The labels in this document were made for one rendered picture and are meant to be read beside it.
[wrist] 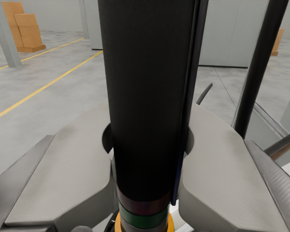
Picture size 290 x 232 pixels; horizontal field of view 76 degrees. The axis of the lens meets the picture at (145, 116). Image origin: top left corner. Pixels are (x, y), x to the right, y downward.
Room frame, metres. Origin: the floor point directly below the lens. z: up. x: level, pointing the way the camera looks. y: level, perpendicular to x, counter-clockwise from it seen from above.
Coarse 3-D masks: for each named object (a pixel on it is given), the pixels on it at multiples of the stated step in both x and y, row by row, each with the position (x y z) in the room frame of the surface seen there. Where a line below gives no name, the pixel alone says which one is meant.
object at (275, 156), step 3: (288, 144) 0.20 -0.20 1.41; (285, 147) 0.19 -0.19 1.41; (288, 147) 0.20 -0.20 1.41; (279, 150) 0.19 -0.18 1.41; (282, 150) 0.19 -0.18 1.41; (285, 150) 0.19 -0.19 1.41; (288, 150) 0.19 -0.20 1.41; (276, 153) 0.18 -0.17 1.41; (279, 153) 0.18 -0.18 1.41; (282, 153) 0.19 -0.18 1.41; (273, 156) 0.18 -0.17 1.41; (276, 156) 0.18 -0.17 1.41; (279, 156) 0.18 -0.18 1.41; (273, 159) 0.17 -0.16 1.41; (276, 159) 0.18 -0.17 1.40
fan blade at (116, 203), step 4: (112, 160) 0.48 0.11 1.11; (112, 164) 0.45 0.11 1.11; (112, 168) 0.44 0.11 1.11; (116, 188) 0.34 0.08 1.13; (116, 192) 0.34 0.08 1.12; (116, 196) 0.34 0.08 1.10; (116, 200) 0.34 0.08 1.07; (116, 204) 0.35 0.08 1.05; (116, 208) 0.35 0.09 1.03; (112, 212) 0.37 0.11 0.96
